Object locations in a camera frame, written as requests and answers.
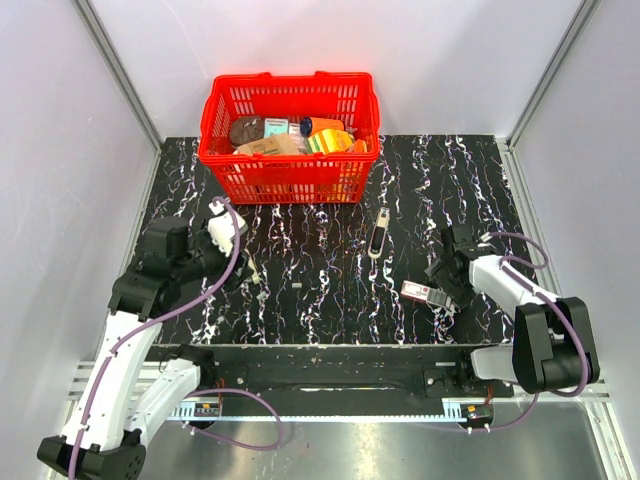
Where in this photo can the teal white small box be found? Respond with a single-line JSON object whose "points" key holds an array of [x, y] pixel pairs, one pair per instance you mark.
{"points": [[275, 126]]}

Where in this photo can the grey staple strip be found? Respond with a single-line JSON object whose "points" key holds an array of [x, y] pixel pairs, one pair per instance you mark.
{"points": [[439, 299]]}

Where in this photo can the yellow green snack pack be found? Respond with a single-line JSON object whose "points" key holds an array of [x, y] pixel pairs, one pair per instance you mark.
{"points": [[329, 141]]}

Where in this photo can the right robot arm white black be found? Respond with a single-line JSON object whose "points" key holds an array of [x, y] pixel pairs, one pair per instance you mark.
{"points": [[553, 348]]}

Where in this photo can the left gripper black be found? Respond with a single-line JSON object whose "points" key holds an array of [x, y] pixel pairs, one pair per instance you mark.
{"points": [[239, 272]]}

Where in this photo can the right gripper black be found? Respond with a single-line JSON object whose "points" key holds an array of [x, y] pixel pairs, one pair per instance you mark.
{"points": [[460, 296]]}

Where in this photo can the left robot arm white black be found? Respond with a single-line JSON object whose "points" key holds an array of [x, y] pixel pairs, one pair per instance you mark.
{"points": [[108, 433]]}

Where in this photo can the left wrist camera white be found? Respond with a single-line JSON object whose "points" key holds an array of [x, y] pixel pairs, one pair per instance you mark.
{"points": [[224, 227]]}

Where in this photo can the red white staple box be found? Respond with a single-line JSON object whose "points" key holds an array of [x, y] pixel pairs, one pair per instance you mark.
{"points": [[414, 291]]}

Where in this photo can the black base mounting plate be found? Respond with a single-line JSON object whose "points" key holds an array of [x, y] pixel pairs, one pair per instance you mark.
{"points": [[432, 371]]}

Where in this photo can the beige staple remover tool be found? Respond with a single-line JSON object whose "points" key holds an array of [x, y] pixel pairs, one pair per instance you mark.
{"points": [[378, 237]]}

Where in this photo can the brown cardboard box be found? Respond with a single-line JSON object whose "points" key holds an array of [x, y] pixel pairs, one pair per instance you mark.
{"points": [[281, 144]]}

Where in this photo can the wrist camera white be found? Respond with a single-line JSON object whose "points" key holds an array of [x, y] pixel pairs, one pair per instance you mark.
{"points": [[224, 227], [484, 243]]}

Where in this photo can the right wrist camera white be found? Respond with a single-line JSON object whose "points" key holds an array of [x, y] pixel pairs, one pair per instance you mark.
{"points": [[484, 243]]}

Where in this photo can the aluminium frame rail front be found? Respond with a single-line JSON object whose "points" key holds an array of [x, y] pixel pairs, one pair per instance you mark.
{"points": [[436, 402]]}

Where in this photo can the red plastic shopping basket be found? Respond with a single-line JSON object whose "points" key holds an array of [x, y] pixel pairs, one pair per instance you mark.
{"points": [[304, 178]]}

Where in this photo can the orange bottle blue cap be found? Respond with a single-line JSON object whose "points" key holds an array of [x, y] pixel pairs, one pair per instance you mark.
{"points": [[309, 126]]}

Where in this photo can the brown round cookie pack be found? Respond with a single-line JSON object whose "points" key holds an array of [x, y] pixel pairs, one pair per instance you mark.
{"points": [[247, 129]]}

